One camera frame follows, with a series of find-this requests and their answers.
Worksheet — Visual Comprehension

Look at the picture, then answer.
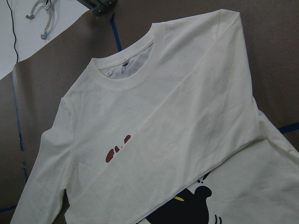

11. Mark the cream long-sleeve cat shirt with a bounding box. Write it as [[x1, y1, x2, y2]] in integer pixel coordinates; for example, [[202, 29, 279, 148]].
[[11, 9, 299, 224]]

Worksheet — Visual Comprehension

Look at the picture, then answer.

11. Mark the long reacher grabber tool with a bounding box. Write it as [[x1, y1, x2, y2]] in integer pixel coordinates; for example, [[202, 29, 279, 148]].
[[25, 0, 53, 40]]

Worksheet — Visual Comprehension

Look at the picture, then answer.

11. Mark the aluminium frame post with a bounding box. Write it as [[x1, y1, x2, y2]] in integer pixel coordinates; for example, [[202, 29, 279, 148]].
[[78, 0, 117, 16]]

